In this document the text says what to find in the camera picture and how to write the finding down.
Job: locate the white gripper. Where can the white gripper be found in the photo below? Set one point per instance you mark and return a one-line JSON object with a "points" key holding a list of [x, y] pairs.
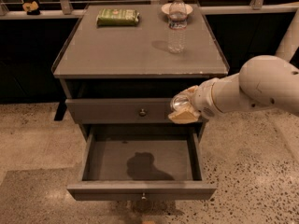
{"points": [[204, 99]]}

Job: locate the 7up soda can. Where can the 7up soda can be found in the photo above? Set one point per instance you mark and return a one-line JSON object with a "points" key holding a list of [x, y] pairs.
{"points": [[180, 102]]}

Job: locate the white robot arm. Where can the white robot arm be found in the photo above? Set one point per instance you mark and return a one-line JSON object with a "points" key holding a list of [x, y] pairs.
{"points": [[265, 81]]}

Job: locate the brass top drawer knob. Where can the brass top drawer knob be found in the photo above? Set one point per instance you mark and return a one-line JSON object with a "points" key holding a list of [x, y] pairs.
{"points": [[142, 112]]}

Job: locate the grey drawer cabinet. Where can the grey drawer cabinet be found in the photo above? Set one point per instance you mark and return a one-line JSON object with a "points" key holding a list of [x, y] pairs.
{"points": [[106, 62]]}

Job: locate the open grey middle drawer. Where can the open grey middle drawer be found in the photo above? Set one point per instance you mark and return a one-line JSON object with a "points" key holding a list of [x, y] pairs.
{"points": [[121, 161]]}

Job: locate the closed grey top drawer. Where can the closed grey top drawer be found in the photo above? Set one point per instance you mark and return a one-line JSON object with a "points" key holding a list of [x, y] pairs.
{"points": [[116, 111]]}

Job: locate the clear plastic water bottle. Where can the clear plastic water bottle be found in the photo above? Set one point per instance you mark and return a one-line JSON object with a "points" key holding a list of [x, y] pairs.
{"points": [[177, 24]]}

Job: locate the small white bowl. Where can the small white bowl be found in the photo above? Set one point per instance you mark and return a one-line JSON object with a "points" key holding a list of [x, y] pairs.
{"points": [[167, 7]]}

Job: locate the green chip bag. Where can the green chip bag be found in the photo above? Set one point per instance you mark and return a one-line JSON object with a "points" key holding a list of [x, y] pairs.
{"points": [[117, 17]]}

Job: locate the yellow sponge on ledge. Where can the yellow sponge on ledge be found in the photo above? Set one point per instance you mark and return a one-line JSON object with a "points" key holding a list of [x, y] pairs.
{"points": [[31, 8]]}

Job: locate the grey window ledge rail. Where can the grey window ledge rail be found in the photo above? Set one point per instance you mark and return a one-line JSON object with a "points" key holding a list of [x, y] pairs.
{"points": [[58, 14]]}

